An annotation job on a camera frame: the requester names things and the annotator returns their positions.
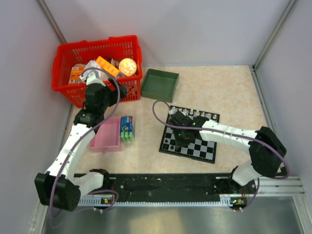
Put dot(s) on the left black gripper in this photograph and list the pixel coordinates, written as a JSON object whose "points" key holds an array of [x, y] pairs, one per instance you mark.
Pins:
{"points": [[114, 93]]}

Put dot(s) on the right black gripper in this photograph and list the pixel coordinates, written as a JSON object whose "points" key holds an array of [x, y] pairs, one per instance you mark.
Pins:
{"points": [[179, 143]]}

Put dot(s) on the black white chess board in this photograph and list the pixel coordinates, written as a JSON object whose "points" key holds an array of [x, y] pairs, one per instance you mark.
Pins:
{"points": [[199, 150]]}

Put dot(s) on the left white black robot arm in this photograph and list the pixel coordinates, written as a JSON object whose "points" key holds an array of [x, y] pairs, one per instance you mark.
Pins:
{"points": [[57, 187]]}

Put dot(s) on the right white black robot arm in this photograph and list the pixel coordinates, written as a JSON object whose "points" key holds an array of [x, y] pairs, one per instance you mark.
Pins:
{"points": [[263, 146]]}

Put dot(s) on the orange punched cardboard box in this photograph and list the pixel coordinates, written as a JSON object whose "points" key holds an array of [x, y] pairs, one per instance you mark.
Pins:
{"points": [[108, 67]]}

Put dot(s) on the orange round ball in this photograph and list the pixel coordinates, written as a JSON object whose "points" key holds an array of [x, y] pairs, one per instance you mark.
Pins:
{"points": [[128, 66]]}

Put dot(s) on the white plastic bag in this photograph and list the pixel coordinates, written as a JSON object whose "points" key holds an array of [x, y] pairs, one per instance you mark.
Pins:
{"points": [[92, 64]]}

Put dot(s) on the red plastic shopping basket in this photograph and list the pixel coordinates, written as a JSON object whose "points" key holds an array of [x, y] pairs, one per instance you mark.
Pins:
{"points": [[82, 52]]}

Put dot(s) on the blue green packaged item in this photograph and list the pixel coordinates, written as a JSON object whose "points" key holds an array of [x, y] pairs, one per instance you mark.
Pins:
{"points": [[127, 129]]}

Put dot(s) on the small orange carton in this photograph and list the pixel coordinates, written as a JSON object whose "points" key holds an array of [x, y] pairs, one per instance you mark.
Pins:
{"points": [[75, 74]]}

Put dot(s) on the pink open drawer box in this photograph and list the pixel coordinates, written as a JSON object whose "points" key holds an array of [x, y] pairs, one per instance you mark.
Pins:
{"points": [[107, 139]]}

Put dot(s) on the dark green open box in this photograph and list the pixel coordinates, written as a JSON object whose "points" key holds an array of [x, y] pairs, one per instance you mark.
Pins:
{"points": [[159, 85]]}

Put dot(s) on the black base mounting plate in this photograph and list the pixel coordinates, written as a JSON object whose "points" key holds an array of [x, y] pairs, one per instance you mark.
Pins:
{"points": [[198, 187]]}

